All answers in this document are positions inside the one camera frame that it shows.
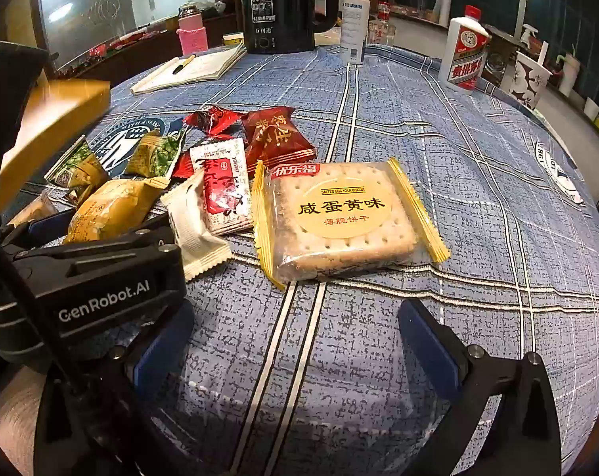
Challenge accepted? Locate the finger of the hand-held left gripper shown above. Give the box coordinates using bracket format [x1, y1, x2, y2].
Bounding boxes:
[0, 42, 50, 219]
[2, 211, 175, 259]

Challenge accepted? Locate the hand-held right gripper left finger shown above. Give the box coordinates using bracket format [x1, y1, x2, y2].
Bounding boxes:
[32, 300, 197, 476]

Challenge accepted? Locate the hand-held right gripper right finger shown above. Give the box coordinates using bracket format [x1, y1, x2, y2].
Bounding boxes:
[397, 298, 563, 476]

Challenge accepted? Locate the tan snack packet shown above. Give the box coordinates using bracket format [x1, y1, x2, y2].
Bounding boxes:
[6, 191, 58, 230]

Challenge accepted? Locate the yellow cardboard box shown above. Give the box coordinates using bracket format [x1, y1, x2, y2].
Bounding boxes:
[0, 78, 113, 211]

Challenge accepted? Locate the gold snack packet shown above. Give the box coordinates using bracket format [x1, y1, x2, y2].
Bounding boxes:
[65, 176, 169, 244]

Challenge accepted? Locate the green snack packet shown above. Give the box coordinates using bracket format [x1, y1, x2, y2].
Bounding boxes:
[125, 129, 186, 180]
[44, 135, 110, 205]

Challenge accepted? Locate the red and white snack packet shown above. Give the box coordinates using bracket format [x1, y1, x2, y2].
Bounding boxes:
[188, 137, 255, 237]

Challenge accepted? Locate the reflective glass panel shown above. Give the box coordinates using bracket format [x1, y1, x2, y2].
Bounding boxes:
[36, 0, 217, 69]

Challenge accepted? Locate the large yellow cracker packet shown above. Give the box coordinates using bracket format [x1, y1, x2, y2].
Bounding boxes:
[250, 157, 452, 292]

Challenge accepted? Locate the blue plaid tablecloth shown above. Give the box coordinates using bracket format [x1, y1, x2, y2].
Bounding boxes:
[12, 42, 599, 476]

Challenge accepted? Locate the open notebook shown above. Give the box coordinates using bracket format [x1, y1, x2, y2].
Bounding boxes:
[130, 44, 249, 95]

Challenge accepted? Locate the red candy packet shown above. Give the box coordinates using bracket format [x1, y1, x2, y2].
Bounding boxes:
[182, 104, 247, 141]

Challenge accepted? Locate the pink bottle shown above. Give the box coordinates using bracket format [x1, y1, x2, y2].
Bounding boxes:
[176, 4, 209, 57]

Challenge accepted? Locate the dark red snack packet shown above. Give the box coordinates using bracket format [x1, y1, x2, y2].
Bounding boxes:
[241, 106, 318, 180]

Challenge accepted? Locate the patterned paper cup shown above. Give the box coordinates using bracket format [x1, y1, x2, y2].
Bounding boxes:
[507, 50, 554, 111]

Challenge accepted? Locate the black electric kettle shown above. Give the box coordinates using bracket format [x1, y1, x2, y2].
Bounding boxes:
[239, 0, 341, 55]

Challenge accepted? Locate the white liquor bottle red label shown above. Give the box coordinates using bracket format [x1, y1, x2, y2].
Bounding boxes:
[437, 5, 491, 93]

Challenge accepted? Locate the white cup with straw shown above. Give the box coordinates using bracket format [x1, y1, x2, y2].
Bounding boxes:
[559, 44, 584, 98]

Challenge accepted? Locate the clear glass bottle red cap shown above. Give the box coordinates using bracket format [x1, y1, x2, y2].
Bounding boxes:
[367, 2, 396, 46]

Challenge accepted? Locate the small white trigger spray bottle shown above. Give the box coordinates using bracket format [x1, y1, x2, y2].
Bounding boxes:
[521, 24, 541, 56]

